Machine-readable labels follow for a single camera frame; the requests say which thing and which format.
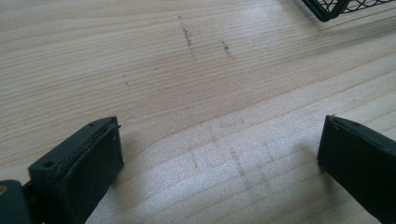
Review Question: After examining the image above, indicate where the black wire mesh basket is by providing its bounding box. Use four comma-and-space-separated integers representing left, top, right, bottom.
301, 0, 396, 22

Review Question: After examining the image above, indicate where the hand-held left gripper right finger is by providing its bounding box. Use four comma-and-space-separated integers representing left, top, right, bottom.
317, 114, 396, 224

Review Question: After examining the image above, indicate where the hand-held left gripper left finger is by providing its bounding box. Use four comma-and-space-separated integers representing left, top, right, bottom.
27, 116, 125, 224

